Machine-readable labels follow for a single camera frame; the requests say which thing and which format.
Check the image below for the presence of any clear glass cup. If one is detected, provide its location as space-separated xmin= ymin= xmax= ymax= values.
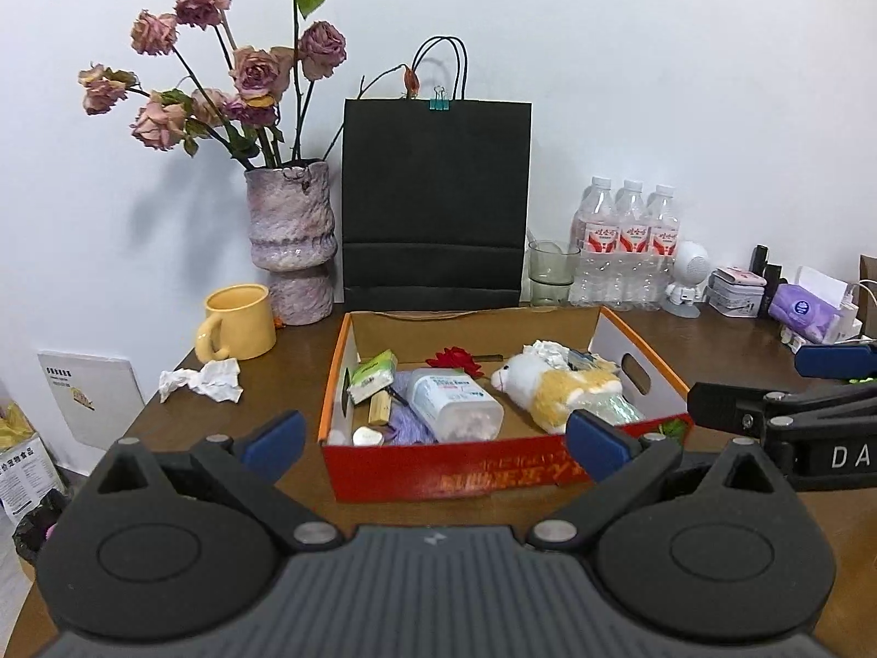
xmin=527 ymin=239 xmax=583 ymax=308

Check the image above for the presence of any clear plastic bag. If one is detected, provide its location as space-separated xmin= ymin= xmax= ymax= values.
xmin=577 ymin=389 xmax=649 ymax=427

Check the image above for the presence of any white labelled box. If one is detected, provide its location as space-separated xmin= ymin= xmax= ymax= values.
xmin=0 ymin=437 xmax=67 ymax=517

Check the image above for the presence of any black trash bag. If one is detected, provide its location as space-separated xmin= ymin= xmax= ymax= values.
xmin=12 ymin=489 xmax=71 ymax=564

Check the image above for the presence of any green tissue packet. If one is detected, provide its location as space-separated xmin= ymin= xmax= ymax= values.
xmin=346 ymin=349 xmax=400 ymax=405

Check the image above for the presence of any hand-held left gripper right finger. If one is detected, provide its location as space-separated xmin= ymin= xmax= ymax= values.
xmin=526 ymin=409 xmax=796 ymax=553

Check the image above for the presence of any white cotton swab jar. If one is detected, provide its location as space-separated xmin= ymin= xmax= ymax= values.
xmin=405 ymin=367 xmax=505 ymax=444

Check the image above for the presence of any red fabric flower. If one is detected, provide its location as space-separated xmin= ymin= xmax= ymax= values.
xmin=425 ymin=347 xmax=485 ymax=378

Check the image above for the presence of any white tissue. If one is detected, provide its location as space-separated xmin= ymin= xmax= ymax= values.
xmin=523 ymin=338 xmax=575 ymax=369

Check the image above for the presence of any grey tin with pink lid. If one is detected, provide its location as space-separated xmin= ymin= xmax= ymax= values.
xmin=705 ymin=265 xmax=769 ymax=319

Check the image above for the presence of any cardboard box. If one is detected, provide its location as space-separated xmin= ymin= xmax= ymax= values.
xmin=317 ymin=306 xmax=693 ymax=503

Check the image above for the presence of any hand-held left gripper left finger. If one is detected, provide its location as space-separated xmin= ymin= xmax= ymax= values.
xmin=96 ymin=409 xmax=344 ymax=552

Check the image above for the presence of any white and yellow plush toy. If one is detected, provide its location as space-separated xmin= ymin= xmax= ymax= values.
xmin=491 ymin=348 xmax=622 ymax=435

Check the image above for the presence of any white charger with cable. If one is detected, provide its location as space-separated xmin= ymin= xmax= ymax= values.
xmin=839 ymin=278 xmax=877 ymax=342

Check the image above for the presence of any shrink-wrapped water bottle pack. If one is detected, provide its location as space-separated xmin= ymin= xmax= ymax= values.
xmin=568 ymin=175 xmax=684 ymax=311

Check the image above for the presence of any white robot figurine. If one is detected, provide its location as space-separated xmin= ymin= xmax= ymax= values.
xmin=660 ymin=240 xmax=711 ymax=319

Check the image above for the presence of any crumpled white paper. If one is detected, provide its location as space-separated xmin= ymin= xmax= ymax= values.
xmin=158 ymin=358 xmax=245 ymax=405

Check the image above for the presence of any black paper bag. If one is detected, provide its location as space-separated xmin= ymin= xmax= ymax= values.
xmin=341 ymin=35 xmax=534 ymax=314

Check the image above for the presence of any purple ceramic vase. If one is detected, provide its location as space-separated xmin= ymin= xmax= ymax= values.
xmin=244 ymin=159 xmax=339 ymax=327

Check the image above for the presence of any yellow plastic bag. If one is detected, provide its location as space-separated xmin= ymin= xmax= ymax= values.
xmin=0 ymin=401 xmax=37 ymax=455

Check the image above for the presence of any purple tissue pack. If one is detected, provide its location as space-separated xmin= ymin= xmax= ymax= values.
xmin=766 ymin=266 xmax=851 ymax=345

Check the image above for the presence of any yellow mug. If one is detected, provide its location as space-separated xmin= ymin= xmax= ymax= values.
xmin=195 ymin=282 xmax=278 ymax=364

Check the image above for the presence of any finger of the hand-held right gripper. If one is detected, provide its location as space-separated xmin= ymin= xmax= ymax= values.
xmin=794 ymin=342 xmax=877 ymax=380
xmin=687 ymin=381 xmax=877 ymax=440

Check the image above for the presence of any white flat carton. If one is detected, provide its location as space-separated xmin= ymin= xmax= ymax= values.
xmin=37 ymin=349 xmax=145 ymax=454

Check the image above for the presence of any dried rose bouquet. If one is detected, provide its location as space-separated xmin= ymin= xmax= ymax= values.
xmin=77 ymin=0 xmax=421 ymax=172

